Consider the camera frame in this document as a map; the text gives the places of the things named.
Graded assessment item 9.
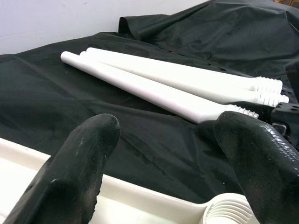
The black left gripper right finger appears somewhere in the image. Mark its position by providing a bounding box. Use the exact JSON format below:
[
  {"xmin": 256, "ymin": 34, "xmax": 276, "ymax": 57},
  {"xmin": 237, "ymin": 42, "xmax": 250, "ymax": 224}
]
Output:
[{"xmin": 214, "ymin": 111, "xmax": 299, "ymax": 224}]

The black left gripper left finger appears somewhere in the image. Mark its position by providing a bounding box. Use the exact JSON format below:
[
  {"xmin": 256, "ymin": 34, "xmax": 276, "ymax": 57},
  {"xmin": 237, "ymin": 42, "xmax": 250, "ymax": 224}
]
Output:
[{"xmin": 3, "ymin": 113, "xmax": 121, "ymax": 224}]

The white plastic table leg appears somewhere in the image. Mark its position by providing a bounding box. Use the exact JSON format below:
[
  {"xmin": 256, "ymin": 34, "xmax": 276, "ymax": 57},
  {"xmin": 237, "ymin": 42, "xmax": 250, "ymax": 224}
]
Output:
[
  {"xmin": 79, "ymin": 51, "xmax": 290, "ymax": 106},
  {"xmin": 85, "ymin": 47, "xmax": 284, "ymax": 93},
  {"xmin": 60, "ymin": 50, "xmax": 259, "ymax": 124}
]

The white plastic table top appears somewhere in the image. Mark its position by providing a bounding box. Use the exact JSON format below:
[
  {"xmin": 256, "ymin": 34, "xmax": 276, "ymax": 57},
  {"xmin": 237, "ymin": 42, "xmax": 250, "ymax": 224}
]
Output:
[{"xmin": 0, "ymin": 137, "xmax": 254, "ymax": 224}]

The black cloth table cover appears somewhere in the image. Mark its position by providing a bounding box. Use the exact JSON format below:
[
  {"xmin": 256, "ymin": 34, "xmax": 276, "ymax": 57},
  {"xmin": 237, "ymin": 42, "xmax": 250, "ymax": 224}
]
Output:
[{"xmin": 0, "ymin": 0, "xmax": 299, "ymax": 206}]

